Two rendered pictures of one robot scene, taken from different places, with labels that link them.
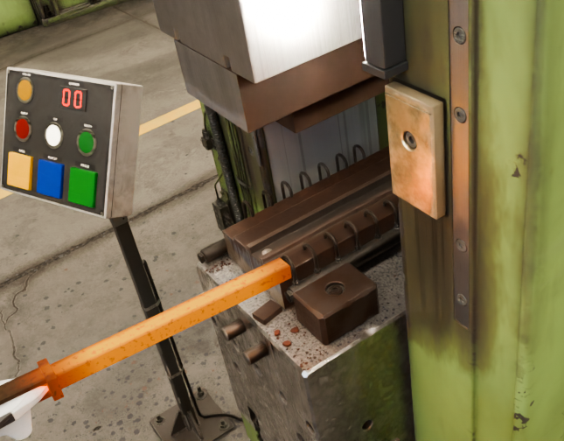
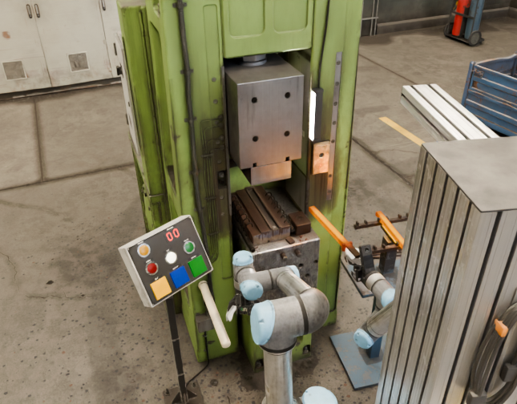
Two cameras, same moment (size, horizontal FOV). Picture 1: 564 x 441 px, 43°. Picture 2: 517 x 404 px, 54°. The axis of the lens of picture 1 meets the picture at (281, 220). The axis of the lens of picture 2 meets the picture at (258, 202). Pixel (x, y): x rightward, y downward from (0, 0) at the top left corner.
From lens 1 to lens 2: 236 cm
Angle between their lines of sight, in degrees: 66
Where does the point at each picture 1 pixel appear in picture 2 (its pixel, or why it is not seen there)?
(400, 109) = (319, 148)
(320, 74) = not seen: hidden behind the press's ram
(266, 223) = (258, 224)
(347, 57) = not seen: hidden behind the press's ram
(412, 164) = (321, 160)
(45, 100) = (158, 245)
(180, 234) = (10, 389)
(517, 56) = (347, 121)
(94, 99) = (183, 227)
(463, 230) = (331, 171)
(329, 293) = (300, 220)
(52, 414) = not seen: outside the picture
